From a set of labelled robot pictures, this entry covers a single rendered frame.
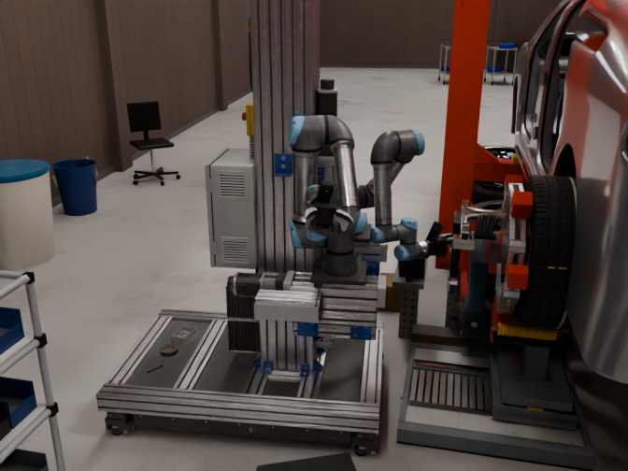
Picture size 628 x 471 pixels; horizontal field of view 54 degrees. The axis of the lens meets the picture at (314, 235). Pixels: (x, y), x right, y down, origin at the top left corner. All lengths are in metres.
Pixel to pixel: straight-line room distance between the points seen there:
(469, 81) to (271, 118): 1.06
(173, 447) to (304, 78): 1.71
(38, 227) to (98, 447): 2.40
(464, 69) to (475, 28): 0.19
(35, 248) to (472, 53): 3.47
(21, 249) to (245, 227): 2.70
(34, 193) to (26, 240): 0.36
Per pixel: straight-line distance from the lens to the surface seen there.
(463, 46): 3.18
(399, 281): 3.42
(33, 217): 5.04
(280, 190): 2.66
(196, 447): 2.99
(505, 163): 5.26
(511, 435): 3.01
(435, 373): 3.38
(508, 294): 2.68
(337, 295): 2.59
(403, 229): 2.77
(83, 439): 3.16
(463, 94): 3.20
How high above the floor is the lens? 1.85
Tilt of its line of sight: 20 degrees down
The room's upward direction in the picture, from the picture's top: straight up
